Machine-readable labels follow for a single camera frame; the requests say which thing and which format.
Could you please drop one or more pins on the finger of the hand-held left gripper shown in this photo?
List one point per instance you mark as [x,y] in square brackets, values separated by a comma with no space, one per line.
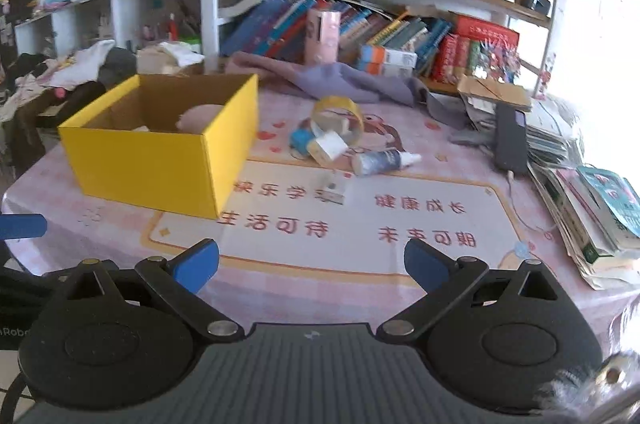
[20,226]

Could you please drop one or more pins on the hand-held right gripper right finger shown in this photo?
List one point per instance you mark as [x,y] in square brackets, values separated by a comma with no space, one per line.
[425,265]

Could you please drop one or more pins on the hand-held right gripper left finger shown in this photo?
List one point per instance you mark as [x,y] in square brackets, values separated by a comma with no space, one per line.
[196,265]

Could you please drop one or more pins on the yellow cardboard box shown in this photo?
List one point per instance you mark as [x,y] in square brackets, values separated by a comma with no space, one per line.
[150,164]

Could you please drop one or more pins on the white eraser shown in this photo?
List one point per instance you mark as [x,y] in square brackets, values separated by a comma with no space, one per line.
[330,147]

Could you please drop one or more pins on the small blue packet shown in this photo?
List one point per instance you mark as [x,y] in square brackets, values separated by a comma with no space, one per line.
[301,142]

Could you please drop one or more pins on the clear tape roll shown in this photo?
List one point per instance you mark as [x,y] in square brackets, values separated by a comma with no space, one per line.
[350,117]

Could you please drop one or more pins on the pink printed table mat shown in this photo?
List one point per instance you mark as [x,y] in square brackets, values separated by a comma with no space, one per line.
[350,254]

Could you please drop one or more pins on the white dropper bottle blue label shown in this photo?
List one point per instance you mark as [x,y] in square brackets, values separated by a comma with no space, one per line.
[380,162]

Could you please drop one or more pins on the pink plush toy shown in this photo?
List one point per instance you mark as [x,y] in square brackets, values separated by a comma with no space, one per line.
[200,118]

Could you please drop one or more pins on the black smartphone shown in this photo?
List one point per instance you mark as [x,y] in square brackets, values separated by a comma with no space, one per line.
[511,139]

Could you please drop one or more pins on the stack of books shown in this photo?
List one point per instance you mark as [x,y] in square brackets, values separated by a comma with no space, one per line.
[580,234]

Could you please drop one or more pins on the pile of clothes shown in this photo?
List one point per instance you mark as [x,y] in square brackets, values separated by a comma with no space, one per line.
[75,64]

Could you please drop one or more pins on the pile of papers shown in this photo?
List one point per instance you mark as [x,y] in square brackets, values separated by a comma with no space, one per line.
[550,139]

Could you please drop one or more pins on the brown cardboard piece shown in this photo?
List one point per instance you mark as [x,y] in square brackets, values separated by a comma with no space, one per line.
[492,92]

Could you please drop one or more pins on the teal booklet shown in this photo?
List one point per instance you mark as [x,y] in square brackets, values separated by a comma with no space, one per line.
[612,194]

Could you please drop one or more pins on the lilac fleece cloth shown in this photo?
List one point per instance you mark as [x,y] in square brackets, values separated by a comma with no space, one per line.
[340,82]

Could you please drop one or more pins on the orange white blue carton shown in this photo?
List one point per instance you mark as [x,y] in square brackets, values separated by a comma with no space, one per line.
[395,56]
[375,68]

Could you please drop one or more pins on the white low shelf unit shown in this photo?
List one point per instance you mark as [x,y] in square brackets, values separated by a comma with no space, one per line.
[65,27]

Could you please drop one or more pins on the beige cardboard box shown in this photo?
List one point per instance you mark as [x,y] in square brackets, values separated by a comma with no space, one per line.
[150,64]

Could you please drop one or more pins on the white crumpled cloth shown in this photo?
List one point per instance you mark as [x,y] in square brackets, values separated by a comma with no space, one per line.
[180,52]

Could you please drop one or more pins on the red boxed book set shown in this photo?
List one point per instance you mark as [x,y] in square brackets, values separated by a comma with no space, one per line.
[480,49]

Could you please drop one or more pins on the row of colourful books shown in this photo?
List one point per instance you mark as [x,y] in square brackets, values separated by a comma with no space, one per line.
[270,29]

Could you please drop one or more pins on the pink tall box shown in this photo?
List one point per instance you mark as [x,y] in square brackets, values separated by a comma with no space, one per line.
[322,37]

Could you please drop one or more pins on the white wooden bookshelf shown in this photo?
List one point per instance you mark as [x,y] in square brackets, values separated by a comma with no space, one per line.
[209,4]

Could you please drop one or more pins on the white curved bookend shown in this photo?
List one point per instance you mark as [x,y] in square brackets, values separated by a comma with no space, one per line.
[245,4]

